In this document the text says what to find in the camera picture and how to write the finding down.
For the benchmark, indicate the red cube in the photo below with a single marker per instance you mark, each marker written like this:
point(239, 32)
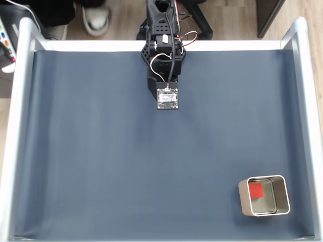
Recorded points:
point(256, 190)

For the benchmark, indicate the square metal container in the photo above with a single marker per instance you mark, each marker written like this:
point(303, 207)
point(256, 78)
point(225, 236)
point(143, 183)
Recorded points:
point(243, 196)

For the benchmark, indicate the dark blue mat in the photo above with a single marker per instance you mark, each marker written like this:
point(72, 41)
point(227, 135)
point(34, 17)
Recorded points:
point(151, 164)

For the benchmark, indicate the person's foot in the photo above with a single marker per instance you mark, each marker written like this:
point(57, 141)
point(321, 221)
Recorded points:
point(96, 20)
point(56, 32)

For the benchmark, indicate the person's leg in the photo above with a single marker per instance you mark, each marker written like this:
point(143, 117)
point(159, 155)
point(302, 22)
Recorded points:
point(55, 12)

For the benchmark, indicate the dark cabinet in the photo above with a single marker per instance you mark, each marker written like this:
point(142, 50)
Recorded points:
point(270, 15)

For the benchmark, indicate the grey device with coloured buttons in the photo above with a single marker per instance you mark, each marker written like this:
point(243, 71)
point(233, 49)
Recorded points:
point(6, 45)

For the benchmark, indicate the camera circuit board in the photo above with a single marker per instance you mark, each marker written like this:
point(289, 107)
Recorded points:
point(167, 97)

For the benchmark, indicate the aluminium table frame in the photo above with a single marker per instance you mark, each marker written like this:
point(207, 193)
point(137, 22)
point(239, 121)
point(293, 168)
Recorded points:
point(25, 50)

